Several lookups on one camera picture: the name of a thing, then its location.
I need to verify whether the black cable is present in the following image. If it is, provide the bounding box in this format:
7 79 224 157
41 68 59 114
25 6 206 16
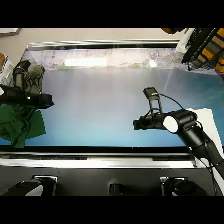
157 93 186 111
198 156 224 197

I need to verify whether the dark green T-shirt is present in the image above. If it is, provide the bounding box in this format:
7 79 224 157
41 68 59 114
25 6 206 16
0 104 47 149

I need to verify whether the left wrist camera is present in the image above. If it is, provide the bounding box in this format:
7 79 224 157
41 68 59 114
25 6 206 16
12 60 33 88

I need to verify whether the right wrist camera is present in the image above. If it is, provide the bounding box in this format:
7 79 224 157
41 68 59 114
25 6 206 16
142 86 165 118

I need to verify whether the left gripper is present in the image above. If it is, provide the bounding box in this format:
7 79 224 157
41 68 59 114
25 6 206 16
34 92 55 110

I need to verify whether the olive green garment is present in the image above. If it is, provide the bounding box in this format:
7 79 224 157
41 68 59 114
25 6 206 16
25 63 46 96

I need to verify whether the silver frame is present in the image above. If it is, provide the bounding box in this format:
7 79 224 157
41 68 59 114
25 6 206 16
0 151 201 197

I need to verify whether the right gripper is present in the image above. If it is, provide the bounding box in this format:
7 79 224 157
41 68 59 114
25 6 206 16
132 114 166 132

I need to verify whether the heap of clothes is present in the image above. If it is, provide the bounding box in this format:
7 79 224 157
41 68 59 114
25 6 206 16
176 27 224 74

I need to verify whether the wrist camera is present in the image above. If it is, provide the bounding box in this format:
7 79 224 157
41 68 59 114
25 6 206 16
12 60 33 88
142 86 165 118

